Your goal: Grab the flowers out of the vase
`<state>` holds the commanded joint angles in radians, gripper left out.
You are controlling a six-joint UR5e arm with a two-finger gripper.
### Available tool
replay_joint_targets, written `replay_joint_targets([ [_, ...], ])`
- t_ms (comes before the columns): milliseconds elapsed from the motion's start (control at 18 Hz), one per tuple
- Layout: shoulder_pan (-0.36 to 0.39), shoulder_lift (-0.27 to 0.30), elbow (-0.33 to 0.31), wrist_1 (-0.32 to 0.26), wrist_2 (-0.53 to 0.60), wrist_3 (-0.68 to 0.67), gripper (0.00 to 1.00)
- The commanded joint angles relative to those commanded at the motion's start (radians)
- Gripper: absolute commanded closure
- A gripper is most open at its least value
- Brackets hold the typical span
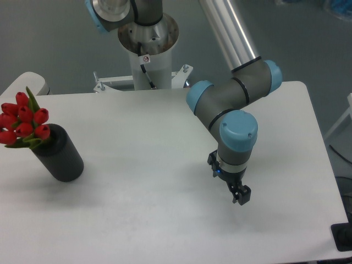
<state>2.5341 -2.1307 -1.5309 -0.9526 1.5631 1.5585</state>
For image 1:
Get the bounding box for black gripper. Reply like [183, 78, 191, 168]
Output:
[207, 151, 251, 206]

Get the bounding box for red tulip bouquet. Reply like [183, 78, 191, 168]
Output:
[1, 87, 53, 150]

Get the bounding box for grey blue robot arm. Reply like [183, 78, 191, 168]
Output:
[85, 1, 282, 205]

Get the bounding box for black ribbed cylindrical vase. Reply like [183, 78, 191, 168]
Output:
[32, 124, 84, 182]

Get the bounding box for black device at table edge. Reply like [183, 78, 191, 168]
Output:
[331, 223, 351, 252]

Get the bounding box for blue items in clear bin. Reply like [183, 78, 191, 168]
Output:
[323, 0, 351, 21]

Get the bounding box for white rounded side table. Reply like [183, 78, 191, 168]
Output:
[1, 71, 52, 98]

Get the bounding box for black floor cable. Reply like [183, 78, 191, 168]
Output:
[329, 144, 352, 163]

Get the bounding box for white metal base frame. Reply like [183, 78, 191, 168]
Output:
[93, 64, 194, 93]

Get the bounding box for white frame at right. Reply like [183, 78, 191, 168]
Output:
[323, 93, 351, 141]

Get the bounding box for black cable on pedestal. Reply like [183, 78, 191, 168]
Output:
[136, 41, 157, 90]

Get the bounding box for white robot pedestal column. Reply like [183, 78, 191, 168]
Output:
[118, 13, 179, 90]

